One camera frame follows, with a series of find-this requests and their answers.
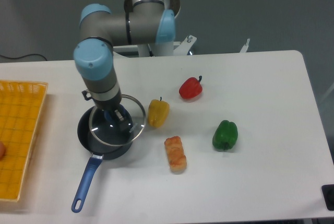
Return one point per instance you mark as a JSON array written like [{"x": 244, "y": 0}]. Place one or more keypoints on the green bell pepper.
[{"x": 225, "y": 136}]

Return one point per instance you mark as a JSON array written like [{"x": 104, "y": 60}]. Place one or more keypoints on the glass pot lid blue knob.
[{"x": 107, "y": 130}]

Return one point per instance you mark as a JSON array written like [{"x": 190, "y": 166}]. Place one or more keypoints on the yellow plastic basket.
[{"x": 21, "y": 107}]

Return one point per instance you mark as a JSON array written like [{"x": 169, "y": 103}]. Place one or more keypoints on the yellow bell pepper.
[{"x": 158, "y": 112}]

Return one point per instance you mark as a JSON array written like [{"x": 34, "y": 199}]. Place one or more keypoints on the dark blue saucepan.
[{"x": 99, "y": 152}]

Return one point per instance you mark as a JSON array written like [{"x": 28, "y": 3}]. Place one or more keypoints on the toasted bread loaf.
[{"x": 175, "y": 154}]

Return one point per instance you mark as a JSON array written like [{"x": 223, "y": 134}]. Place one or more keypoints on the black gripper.
[{"x": 110, "y": 105}]

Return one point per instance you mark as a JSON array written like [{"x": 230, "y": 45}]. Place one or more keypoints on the black round device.
[{"x": 328, "y": 194}]

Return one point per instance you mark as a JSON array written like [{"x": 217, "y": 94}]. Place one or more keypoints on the red bell pepper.
[{"x": 191, "y": 88}]

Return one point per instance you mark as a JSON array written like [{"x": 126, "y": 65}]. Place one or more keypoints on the white table bracket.
[{"x": 245, "y": 46}]

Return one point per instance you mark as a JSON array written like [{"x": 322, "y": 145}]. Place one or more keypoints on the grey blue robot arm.
[{"x": 101, "y": 30}]

